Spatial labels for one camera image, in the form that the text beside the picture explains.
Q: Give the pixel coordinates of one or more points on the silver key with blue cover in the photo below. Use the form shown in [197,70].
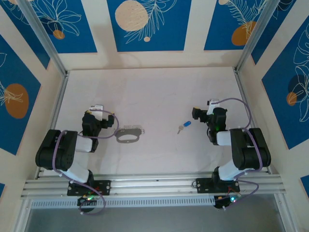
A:
[187,124]

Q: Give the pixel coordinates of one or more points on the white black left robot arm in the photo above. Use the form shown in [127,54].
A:
[51,149]

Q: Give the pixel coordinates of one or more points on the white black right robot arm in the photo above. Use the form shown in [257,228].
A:
[241,149]

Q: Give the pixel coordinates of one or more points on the controller circuit board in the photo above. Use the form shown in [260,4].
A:
[87,200]
[227,200]

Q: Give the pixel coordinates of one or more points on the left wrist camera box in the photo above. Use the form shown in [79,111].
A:
[96,113]

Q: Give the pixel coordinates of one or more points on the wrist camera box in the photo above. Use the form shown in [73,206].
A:
[212,106]
[96,113]

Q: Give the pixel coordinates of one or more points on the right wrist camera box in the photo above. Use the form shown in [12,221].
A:
[212,106]

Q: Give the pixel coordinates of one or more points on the aluminium table edge rail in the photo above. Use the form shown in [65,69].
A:
[57,101]
[242,84]

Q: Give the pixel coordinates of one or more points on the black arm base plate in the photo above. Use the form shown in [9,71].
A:
[103,187]
[202,184]

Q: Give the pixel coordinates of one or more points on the aluminium mounting rail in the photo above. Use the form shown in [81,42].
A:
[154,183]

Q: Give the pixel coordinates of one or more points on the aluminium frame post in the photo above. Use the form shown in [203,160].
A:
[285,215]
[256,36]
[43,38]
[23,215]

